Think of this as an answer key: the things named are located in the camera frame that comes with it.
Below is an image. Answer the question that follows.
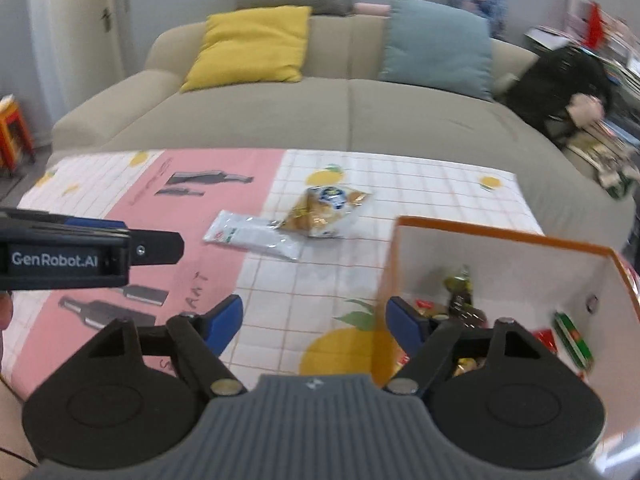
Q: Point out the yellow waffle cracker packet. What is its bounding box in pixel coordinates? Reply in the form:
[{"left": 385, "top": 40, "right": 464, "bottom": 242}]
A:
[{"left": 452, "top": 358, "right": 485, "bottom": 377}]

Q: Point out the dark green egg packet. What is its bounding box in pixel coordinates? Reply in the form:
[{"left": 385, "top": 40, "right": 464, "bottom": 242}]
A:
[{"left": 444, "top": 266, "right": 487, "bottom": 328}]

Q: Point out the red orange snack bag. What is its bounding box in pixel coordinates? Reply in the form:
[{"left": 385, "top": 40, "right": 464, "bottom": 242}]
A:
[{"left": 416, "top": 299, "right": 435, "bottom": 315}]

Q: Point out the white flat sachet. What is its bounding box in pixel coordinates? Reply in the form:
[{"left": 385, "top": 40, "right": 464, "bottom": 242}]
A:
[{"left": 203, "top": 210, "right": 304, "bottom": 261}]

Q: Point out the orange red stool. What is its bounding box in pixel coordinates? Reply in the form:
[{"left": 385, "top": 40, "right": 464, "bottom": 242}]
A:
[{"left": 0, "top": 94, "right": 36, "bottom": 174}]

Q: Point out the large red chips bag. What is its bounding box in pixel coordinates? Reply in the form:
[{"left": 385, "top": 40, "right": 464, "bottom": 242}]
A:
[{"left": 532, "top": 328, "right": 558, "bottom": 356}]

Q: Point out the green white stick packet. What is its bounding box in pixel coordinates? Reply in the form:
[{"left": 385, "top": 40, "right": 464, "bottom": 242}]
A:
[{"left": 552, "top": 311, "right": 594, "bottom": 370}]

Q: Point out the pink white patterned tablecloth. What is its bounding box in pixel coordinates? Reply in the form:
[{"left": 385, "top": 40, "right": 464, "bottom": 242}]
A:
[{"left": 1, "top": 150, "right": 539, "bottom": 396}]

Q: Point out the orange cardboard box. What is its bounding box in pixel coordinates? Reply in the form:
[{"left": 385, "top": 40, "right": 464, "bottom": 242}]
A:
[{"left": 373, "top": 216, "right": 639, "bottom": 470}]

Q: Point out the beige blue snack bag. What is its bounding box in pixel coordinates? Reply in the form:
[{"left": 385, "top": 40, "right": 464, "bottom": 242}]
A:
[{"left": 279, "top": 184, "right": 372, "bottom": 238}]

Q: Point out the yellow cushion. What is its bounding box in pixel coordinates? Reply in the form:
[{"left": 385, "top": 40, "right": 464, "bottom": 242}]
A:
[{"left": 180, "top": 6, "right": 311, "bottom": 92}]

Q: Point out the beige sofa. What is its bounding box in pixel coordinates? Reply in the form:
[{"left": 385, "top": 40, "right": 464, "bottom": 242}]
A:
[{"left": 52, "top": 15, "right": 636, "bottom": 249}]

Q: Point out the black backpack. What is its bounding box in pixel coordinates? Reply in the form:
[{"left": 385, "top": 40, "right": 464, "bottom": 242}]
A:
[{"left": 504, "top": 46, "right": 613, "bottom": 148}]

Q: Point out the light blue cushion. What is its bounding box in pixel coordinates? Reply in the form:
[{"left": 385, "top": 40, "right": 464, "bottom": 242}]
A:
[{"left": 378, "top": 0, "right": 492, "bottom": 101}]

